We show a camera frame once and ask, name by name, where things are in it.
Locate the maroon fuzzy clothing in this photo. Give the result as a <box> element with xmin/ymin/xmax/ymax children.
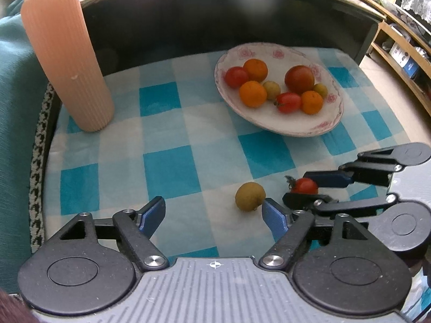
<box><xmin>0</xmin><ymin>289</ymin><xmax>36</xmax><ymax>323</ymax></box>

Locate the mandarin orange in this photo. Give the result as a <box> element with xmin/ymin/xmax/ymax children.
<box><xmin>301</xmin><ymin>90</ymin><xmax>324</xmax><ymax>114</ymax></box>
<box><xmin>239</xmin><ymin>80</ymin><xmax>267</xmax><ymax>108</ymax></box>
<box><xmin>243</xmin><ymin>58</ymin><xmax>269</xmax><ymax>83</ymax></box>

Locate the red cherry tomato with stem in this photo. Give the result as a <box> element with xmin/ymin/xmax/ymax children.
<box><xmin>284</xmin><ymin>175</ymin><xmax>319</xmax><ymax>195</ymax></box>

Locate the white floral plate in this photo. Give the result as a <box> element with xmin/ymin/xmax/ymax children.
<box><xmin>214</xmin><ymin>42</ymin><xmax>345</xmax><ymax>138</ymax></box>

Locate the blue white checkered tablecloth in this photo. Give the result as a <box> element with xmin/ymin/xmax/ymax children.
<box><xmin>42</xmin><ymin>45</ymin><xmax>416</xmax><ymax>259</ymax></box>

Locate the white box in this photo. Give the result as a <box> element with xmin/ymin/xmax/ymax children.
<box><xmin>392</xmin><ymin>42</ymin><xmax>409</xmax><ymax>64</ymax></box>

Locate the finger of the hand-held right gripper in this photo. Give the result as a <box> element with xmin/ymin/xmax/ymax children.
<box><xmin>302</xmin><ymin>145</ymin><xmax>405</xmax><ymax>188</ymax></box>
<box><xmin>283</xmin><ymin>193</ymin><xmax>398</xmax><ymax>222</ymax></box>

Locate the large red tomato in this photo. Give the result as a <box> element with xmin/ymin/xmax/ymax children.
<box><xmin>284</xmin><ymin>65</ymin><xmax>316</xmax><ymax>94</ymax></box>

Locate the wooden shelf unit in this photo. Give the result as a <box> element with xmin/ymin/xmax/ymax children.
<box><xmin>315</xmin><ymin>0</ymin><xmax>431</xmax><ymax>117</ymax></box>

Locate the pink ribbed vase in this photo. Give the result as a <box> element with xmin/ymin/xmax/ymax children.
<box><xmin>20</xmin><ymin>0</ymin><xmax>115</xmax><ymax>133</ymax></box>

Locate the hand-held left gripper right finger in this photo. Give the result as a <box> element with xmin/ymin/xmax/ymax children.
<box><xmin>259</xmin><ymin>198</ymin><xmax>376</xmax><ymax>271</ymax></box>

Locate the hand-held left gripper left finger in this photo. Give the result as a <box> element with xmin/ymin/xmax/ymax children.
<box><xmin>47</xmin><ymin>196</ymin><xmax>169</xmax><ymax>272</ymax></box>

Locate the blue box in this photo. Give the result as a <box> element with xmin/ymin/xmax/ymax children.
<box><xmin>406</xmin><ymin>59</ymin><xmax>421</xmax><ymax>78</ymax></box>

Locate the teal cushion houndstooth trim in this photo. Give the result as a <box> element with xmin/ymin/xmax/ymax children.
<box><xmin>0</xmin><ymin>13</ymin><xmax>63</xmax><ymax>295</ymax></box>

